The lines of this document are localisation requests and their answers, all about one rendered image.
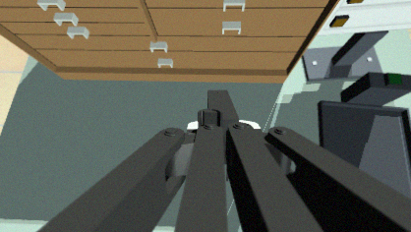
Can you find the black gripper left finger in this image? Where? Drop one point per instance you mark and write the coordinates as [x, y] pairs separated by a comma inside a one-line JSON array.
[[135, 194]]

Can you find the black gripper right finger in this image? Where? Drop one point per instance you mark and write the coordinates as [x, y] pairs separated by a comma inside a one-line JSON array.
[[340, 196]]

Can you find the brown wooden chest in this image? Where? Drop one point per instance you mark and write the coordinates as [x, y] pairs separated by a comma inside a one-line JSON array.
[[193, 40]]

